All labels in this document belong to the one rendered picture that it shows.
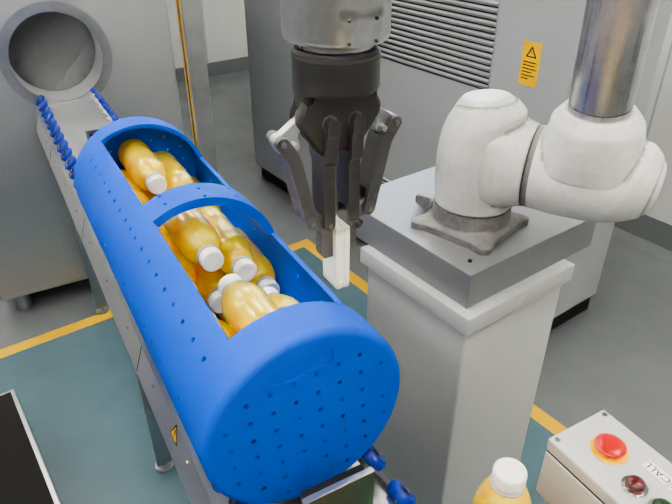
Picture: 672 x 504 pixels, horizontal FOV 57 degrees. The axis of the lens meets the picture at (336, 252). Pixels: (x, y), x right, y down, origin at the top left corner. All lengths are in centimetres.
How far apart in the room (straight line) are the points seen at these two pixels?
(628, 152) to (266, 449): 73
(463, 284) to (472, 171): 21
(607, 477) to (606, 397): 180
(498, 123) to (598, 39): 22
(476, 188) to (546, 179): 13
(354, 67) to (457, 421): 98
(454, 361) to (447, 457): 27
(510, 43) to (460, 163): 118
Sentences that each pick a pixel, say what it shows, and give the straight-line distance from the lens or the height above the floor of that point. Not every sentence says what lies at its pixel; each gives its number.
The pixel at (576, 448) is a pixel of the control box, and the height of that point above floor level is 110.
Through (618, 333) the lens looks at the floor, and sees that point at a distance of 295.
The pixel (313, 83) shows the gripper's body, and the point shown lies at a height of 155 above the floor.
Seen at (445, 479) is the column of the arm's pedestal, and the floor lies 53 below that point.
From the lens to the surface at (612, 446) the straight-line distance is 84.
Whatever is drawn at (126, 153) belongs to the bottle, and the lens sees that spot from 142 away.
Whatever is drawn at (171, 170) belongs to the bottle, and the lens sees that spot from 138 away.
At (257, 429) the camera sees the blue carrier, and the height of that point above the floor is 112.
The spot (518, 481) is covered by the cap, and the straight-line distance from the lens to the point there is 78.
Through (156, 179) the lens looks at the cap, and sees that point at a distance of 130.
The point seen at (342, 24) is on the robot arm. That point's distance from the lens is 49.
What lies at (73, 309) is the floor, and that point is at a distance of 306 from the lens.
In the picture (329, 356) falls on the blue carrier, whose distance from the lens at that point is 77.
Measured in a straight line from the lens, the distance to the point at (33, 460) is 221.
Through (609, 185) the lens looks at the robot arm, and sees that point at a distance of 112.
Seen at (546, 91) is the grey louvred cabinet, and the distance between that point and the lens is 223.
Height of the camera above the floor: 169
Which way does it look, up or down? 32 degrees down
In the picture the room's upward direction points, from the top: straight up
